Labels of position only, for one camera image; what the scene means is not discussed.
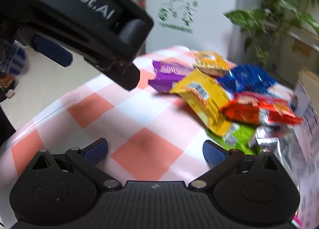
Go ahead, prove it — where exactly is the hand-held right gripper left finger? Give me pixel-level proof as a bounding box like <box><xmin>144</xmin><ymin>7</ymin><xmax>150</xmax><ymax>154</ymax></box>
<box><xmin>31</xmin><ymin>138</ymin><xmax>121</xmax><ymax>190</ymax></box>

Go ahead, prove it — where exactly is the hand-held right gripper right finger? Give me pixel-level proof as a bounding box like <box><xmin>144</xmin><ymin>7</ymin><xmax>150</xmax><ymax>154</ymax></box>
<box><xmin>189</xmin><ymin>140</ymin><xmax>280</xmax><ymax>190</ymax></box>

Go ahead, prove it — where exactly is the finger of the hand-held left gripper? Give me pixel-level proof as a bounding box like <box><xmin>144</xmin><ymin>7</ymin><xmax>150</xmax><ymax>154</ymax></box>
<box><xmin>14</xmin><ymin>28</ymin><xmax>73</xmax><ymax>68</ymax></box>
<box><xmin>83</xmin><ymin>55</ymin><xmax>140</xmax><ymax>92</ymax></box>

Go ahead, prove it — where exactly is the long orange-yellow snack packet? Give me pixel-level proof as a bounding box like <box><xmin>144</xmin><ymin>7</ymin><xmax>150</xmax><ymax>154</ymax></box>
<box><xmin>169</xmin><ymin>69</ymin><xmax>232</xmax><ymax>136</ymax></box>

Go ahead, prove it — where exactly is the shiny blue snack packet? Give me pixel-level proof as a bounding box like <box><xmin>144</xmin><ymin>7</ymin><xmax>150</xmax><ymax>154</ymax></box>
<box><xmin>216</xmin><ymin>64</ymin><xmax>278</xmax><ymax>95</ymax></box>

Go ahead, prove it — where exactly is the small yellow waffle packet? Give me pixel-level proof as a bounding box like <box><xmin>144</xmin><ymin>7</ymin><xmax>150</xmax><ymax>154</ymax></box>
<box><xmin>193</xmin><ymin>51</ymin><xmax>230</xmax><ymax>77</ymax></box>

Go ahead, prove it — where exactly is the printed cardboard box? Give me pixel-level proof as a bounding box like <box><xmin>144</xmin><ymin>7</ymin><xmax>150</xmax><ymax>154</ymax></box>
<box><xmin>274</xmin><ymin>68</ymin><xmax>319</xmax><ymax>229</ymax></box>

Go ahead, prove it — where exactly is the green snack packet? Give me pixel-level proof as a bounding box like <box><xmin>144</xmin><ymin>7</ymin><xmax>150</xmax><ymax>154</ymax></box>
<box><xmin>206</xmin><ymin>122</ymin><xmax>260</xmax><ymax>155</ymax></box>

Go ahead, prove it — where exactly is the blue white striped cloth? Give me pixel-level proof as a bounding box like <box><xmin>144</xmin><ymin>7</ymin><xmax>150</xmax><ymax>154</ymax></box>
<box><xmin>0</xmin><ymin>41</ymin><xmax>31</xmax><ymax>76</ymax></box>

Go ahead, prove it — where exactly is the purple snack packet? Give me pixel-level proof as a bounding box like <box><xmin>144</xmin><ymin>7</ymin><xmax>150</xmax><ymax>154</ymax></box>
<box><xmin>148</xmin><ymin>60</ymin><xmax>193</xmax><ymax>93</ymax></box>

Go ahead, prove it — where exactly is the orange white checkered tablecloth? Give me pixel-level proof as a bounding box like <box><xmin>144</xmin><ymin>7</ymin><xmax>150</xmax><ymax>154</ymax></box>
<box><xmin>0</xmin><ymin>45</ymin><xmax>299</xmax><ymax>191</ymax></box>

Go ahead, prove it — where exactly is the silver snack packet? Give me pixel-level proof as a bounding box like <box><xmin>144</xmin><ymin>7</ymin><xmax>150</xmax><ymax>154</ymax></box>
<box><xmin>249</xmin><ymin>126</ymin><xmax>283</xmax><ymax>150</ymax></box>

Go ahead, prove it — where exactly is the red snack packet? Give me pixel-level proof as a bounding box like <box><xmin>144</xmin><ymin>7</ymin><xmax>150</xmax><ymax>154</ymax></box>
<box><xmin>221</xmin><ymin>92</ymin><xmax>302</xmax><ymax>127</ymax></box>

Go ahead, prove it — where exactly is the white fridge with tree print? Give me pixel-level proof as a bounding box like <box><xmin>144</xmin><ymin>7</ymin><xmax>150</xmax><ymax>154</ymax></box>
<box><xmin>146</xmin><ymin>0</ymin><xmax>238</xmax><ymax>55</ymax></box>

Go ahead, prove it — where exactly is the green pothos plant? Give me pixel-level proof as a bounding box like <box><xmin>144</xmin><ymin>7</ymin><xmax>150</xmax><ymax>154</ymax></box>
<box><xmin>224</xmin><ymin>0</ymin><xmax>319</xmax><ymax>66</ymax></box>

